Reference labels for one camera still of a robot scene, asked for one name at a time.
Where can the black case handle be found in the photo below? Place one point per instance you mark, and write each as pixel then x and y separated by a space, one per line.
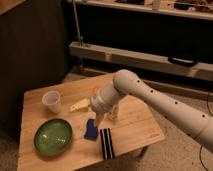
pixel 182 63

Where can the metal stand pole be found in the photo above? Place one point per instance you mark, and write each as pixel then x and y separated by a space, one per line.
pixel 80 39

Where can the orange carrot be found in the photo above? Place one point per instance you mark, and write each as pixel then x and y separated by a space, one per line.
pixel 94 90

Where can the long silver case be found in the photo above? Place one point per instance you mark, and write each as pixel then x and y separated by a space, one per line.
pixel 157 63

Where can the green glass bowl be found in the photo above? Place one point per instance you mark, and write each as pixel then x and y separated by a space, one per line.
pixel 53 137

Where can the upper wooden shelf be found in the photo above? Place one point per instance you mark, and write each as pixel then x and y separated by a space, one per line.
pixel 141 8

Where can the black white striped eraser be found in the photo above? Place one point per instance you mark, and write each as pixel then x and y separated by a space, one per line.
pixel 106 143

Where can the small white bottle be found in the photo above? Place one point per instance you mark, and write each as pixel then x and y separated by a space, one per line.
pixel 113 114

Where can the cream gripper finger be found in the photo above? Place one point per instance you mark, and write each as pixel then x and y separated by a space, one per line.
pixel 98 120
pixel 80 105

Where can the blue sponge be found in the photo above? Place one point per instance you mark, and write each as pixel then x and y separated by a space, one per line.
pixel 91 131

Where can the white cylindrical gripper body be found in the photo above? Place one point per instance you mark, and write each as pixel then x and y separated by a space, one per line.
pixel 105 99

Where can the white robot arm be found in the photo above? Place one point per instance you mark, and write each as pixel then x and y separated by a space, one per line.
pixel 195 123

